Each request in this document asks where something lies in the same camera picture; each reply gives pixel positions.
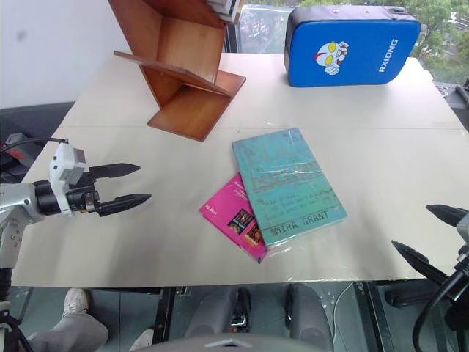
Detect black table leg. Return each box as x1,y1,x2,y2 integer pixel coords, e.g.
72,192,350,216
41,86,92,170
152,287,177,345
360,281,392,352

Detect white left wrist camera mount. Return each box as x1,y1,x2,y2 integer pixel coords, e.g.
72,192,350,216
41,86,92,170
49,142,88,217

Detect black floor base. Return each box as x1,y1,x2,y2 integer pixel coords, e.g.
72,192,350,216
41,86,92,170
383,286,430,309

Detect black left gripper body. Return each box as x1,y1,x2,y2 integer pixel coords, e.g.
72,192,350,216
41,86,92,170
67,171,103,217

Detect white sneaker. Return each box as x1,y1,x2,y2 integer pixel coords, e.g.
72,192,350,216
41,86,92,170
63,287,92,318
129,328,155,352

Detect pink paperback book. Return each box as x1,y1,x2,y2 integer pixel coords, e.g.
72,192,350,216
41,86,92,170
199,172,269,264

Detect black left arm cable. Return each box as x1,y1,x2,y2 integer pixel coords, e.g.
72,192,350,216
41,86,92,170
0,136,70,152

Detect teal plastic-wrapped book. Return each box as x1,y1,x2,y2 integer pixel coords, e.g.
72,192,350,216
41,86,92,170
232,127,349,251

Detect thin white cable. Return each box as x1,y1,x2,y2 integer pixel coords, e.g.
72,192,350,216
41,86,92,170
330,281,364,344

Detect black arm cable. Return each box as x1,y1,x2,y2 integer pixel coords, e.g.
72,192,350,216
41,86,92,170
411,269,469,352
0,136,70,152

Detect black window frame post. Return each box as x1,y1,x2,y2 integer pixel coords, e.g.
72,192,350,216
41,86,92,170
224,0,244,54

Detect grey trouser leg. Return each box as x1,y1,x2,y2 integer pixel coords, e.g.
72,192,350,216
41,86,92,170
28,311,110,352

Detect blue cartoon kick pad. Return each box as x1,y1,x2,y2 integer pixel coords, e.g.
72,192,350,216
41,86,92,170
283,4,422,89

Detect grey robot torso edge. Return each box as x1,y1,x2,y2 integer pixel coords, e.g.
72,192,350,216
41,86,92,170
133,332,329,352

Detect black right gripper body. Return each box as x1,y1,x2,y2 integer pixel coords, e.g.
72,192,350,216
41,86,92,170
448,240,469,275

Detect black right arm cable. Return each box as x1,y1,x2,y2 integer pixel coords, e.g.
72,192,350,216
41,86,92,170
411,269,469,352

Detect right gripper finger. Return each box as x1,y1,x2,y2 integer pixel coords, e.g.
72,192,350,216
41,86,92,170
426,204,469,230
391,240,451,284

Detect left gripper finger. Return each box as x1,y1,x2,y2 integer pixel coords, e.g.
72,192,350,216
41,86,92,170
87,162,142,181
97,193,152,219

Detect wooden book stand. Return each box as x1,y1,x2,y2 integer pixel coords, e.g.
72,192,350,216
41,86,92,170
108,0,248,143

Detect red and grey device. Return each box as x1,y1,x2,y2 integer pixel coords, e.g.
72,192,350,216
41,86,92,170
0,131,42,174

